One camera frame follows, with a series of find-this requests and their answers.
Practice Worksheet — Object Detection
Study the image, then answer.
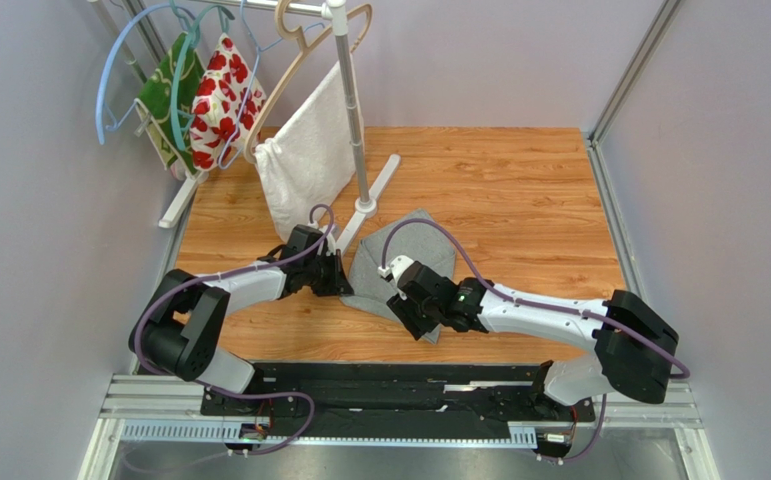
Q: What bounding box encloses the beige wooden hanger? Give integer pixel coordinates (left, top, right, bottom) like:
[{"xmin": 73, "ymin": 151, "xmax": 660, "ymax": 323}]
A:
[{"xmin": 243, "ymin": 1, "xmax": 373, "ymax": 165}]

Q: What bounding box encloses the blue wire hanger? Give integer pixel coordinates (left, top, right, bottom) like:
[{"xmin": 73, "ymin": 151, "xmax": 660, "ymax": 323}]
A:
[{"xmin": 215, "ymin": 0, "xmax": 325, "ymax": 171}]

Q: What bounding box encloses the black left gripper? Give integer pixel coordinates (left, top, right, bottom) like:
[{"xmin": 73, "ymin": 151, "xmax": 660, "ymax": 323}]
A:
[{"xmin": 303, "ymin": 249, "xmax": 353, "ymax": 297}]

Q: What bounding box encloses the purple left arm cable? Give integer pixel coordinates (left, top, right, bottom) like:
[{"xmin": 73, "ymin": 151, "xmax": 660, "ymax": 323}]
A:
[{"xmin": 133, "ymin": 203, "xmax": 336, "ymax": 457}]

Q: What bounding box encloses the white clothes rack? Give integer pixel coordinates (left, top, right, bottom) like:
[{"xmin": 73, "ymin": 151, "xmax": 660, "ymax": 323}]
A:
[{"xmin": 91, "ymin": 1, "xmax": 400, "ymax": 250}]

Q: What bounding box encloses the teal hanger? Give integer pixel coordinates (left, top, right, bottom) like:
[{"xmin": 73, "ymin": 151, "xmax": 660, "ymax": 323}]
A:
[{"xmin": 168, "ymin": 0, "xmax": 234, "ymax": 151}]

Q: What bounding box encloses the white towel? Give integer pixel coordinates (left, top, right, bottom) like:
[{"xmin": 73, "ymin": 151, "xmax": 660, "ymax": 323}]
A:
[{"xmin": 255, "ymin": 64, "xmax": 355, "ymax": 241}]

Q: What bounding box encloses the red floral white cloth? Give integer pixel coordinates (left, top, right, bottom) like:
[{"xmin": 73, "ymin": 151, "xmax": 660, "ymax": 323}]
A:
[{"xmin": 189, "ymin": 34, "xmax": 266, "ymax": 172}]

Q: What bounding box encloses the green patterned cloth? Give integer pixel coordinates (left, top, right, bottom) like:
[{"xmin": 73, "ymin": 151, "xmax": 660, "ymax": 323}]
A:
[{"xmin": 135, "ymin": 33, "xmax": 204, "ymax": 175}]

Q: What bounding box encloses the light blue hanger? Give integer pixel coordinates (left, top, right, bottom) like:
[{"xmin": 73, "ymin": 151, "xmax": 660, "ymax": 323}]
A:
[{"xmin": 96, "ymin": 2, "xmax": 193, "ymax": 146}]

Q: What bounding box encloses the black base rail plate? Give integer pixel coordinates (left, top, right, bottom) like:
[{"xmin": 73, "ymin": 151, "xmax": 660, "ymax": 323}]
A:
[{"xmin": 200, "ymin": 362, "xmax": 597, "ymax": 440}]

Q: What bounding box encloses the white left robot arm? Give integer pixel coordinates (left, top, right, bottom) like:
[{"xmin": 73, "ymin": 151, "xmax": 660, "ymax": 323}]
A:
[{"xmin": 128, "ymin": 225, "xmax": 353, "ymax": 394}]

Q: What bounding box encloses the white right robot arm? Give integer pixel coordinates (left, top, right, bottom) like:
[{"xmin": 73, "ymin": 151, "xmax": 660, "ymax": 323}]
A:
[{"xmin": 378, "ymin": 255, "xmax": 679, "ymax": 406}]

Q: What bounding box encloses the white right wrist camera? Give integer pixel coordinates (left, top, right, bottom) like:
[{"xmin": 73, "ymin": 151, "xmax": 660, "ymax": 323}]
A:
[{"xmin": 377, "ymin": 255, "xmax": 415, "ymax": 285}]

